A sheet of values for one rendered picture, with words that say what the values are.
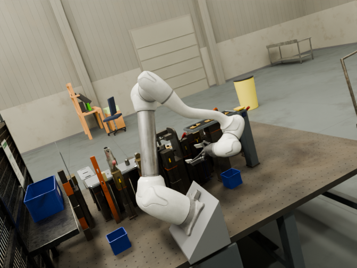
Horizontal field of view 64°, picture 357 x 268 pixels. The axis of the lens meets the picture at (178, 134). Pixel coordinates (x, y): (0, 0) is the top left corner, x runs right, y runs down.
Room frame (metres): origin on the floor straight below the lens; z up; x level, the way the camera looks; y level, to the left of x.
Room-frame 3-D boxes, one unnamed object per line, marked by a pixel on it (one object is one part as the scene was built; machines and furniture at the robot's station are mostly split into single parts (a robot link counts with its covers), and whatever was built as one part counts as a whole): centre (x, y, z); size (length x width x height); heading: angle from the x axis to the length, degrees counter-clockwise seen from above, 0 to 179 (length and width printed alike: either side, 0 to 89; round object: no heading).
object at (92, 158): (1.75, 0.57, 0.95); 0.03 x 0.01 x 0.50; 113
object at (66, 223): (1.58, 0.86, 1.01); 0.90 x 0.22 x 0.03; 23
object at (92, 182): (2.13, 0.09, 1.00); 1.38 x 0.22 x 0.02; 113
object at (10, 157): (1.80, 1.08, 1.30); 0.23 x 0.02 x 0.31; 23
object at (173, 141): (1.88, 0.12, 0.94); 0.18 x 0.13 x 0.49; 113
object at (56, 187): (1.58, 0.86, 1.10); 0.30 x 0.17 x 0.13; 20
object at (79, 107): (9.36, 2.33, 0.89); 1.38 x 1.27 x 1.78; 17
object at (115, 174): (1.76, 0.47, 0.87); 0.10 x 0.07 x 0.35; 23
